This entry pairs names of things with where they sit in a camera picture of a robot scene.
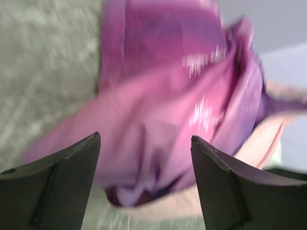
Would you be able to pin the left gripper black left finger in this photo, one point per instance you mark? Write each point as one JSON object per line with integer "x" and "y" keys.
{"x": 51, "y": 193}

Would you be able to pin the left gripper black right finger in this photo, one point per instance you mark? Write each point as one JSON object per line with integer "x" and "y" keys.
{"x": 237, "y": 196}

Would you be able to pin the pink pillowcase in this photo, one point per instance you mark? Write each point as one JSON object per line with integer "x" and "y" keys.
{"x": 256, "y": 151}

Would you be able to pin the purple princess print pillowcase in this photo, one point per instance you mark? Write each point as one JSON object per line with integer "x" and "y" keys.
{"x": 170, "y": 70}

